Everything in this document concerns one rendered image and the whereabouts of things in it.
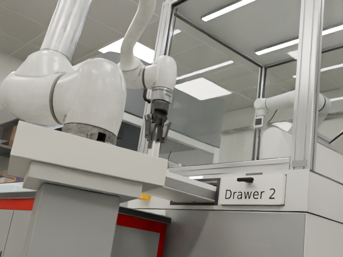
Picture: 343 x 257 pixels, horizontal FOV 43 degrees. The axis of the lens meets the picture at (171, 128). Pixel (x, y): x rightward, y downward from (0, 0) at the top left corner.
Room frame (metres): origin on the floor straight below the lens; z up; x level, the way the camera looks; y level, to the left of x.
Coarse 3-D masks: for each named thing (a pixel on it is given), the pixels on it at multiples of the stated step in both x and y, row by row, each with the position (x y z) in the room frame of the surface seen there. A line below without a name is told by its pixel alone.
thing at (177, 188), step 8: (168, 176) 1.62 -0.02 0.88; (176, 176) 1.64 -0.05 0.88; (168, 184) 1.62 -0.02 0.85; (176, 184) 1.64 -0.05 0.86; (184, 184) 1.67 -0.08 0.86; (192, 184) 1.70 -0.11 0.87; (200, 184) 1.72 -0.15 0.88; (208, 184) 1.75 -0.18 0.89; (144, 192) 1.83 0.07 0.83; (152, 192) 1.79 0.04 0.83; (160, 192) 1.76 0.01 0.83; (168, 192) 1.72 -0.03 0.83; (176, 192) 1.69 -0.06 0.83; (184, 192) 1.67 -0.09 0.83; (192, 192) 1.70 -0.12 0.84; (200, 192) 1.72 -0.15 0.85; (208, 192) 1.75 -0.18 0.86; (176, 200) 1.93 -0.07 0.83; (184, 200) 1.89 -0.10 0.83; (192, 200) 1.85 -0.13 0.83; (200, 200) 1.82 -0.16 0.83; (208, 200) 1.78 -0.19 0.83
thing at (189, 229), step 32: (192, 224) 1.86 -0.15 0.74; (224, 224) 1.73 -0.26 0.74; (256, 224) 1.61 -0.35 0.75; (288, 224) 1.50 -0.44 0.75; (320, 224) 1.51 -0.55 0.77; (192, 256) 1.85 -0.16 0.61; (224, 256) 1.71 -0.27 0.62; (256, 256) 1.60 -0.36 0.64; (288, 256) 1.50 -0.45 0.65; (320, 256) 1.51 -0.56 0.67
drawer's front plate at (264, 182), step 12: (228, 180) 1.71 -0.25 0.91; (264, 180) 1.57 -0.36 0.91; (276, 180) 1.53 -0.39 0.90; (228, 192) 1.70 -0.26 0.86; (252, 192) 1.61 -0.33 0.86; (264, 192) 1.57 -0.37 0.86; (276, 192) 1.53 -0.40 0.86; (228, 204) 1.71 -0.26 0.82; (240, 204) 1.66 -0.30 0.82; (252, 204) 1.61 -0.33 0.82; (264, 204) 1.57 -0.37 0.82; (276, 204) 1.53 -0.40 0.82
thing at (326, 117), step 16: (336, 0) 1.56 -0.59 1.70; (336, 16) 1.57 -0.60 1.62; (336, 32) 1.57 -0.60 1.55; (336, 48) 1.57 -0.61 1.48; (336, 64) 1.58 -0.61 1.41; (320, 80) 1.51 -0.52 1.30; (336, 80) 1.58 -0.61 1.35; (320, 96) 1.51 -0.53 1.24; (336, 96) 1.58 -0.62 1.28; (320, 112) 1.51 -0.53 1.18; (336, 112) 1.58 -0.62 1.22; (320, 128) 1.52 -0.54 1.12; (336, 128) 1.59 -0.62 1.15
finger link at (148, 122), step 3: (147, 114) 1.70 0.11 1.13; (144, 117) 1.72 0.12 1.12; (147, 117) 1.71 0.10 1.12; (150, 117) 1.71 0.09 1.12; (147, 120) 1.71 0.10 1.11; (150, 120) 1.71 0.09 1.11; (147, 123) 1.71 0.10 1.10; (150, 123) 1.71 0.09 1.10; (147, 126) 1.71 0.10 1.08; (150, 126) 1.71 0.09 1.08; (147, 129) 1.72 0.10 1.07; (150, 129) 1.71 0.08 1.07; (147, 132) 1.72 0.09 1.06; (150, 132) 1.72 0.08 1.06; (150, 135) 1.72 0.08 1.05
